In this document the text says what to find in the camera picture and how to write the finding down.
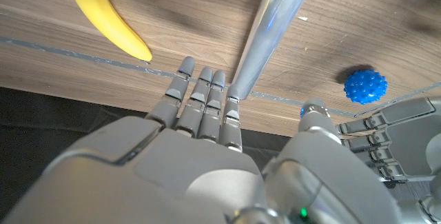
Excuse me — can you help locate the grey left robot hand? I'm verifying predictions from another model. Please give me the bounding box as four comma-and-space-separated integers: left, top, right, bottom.
335, 96, 441, 224

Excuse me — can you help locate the blue spiky stress ball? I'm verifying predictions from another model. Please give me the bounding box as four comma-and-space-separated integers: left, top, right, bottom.
343, 69, 389, 106

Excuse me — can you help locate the yellow toy banana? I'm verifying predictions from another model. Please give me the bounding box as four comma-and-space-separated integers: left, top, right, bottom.
65, 0, 154, 63

